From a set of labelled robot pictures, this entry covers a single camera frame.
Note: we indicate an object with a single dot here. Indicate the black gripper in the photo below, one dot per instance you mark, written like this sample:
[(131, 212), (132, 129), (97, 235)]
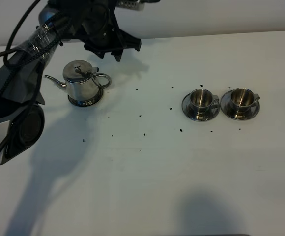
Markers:
[(94, 23)]

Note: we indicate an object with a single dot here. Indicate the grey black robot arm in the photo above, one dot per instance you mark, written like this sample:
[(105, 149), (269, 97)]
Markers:
[(21, 114)]

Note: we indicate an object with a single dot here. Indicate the stainless steel teapot coaster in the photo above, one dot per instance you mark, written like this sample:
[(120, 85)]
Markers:
[(89, 102)]

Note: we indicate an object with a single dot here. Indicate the left stainless steel teacup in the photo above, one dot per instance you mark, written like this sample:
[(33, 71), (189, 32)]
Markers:
[(201, 100)]

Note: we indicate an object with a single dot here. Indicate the stainless steel teacup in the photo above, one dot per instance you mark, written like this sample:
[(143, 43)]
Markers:
[(201, 100), (242, 99)]

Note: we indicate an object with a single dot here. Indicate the left stainless steel saucer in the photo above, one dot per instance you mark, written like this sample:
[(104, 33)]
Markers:
[(196, 114)]

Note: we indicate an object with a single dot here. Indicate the stainless steel saucer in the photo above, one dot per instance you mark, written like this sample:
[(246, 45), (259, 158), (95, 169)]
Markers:
[(229, 112), (196, 114)]

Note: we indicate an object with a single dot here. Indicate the right stainless steel saucer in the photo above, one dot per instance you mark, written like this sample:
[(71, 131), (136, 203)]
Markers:
[(229, 112)]

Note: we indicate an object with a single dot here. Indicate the right stainless steel teacup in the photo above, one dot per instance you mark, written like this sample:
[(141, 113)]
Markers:
[(242, 99)]

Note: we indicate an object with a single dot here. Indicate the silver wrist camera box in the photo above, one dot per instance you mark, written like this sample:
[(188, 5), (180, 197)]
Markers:
[(136, 5)]

